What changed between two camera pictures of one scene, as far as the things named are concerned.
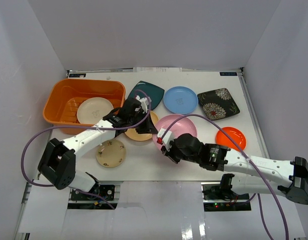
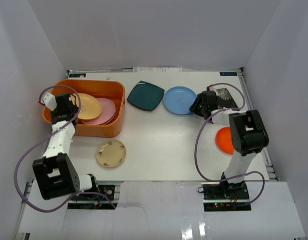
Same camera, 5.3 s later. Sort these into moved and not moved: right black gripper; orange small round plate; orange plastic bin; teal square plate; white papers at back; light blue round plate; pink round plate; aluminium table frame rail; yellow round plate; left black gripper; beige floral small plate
Moved: left black gripper; pink round plate; right black gripper; yellow round plate
Not moved: beige floral small plate; orange small round plate; teal square plate; light blue round plate; white papers at back; orange plastic bin; aluminium table frame rail
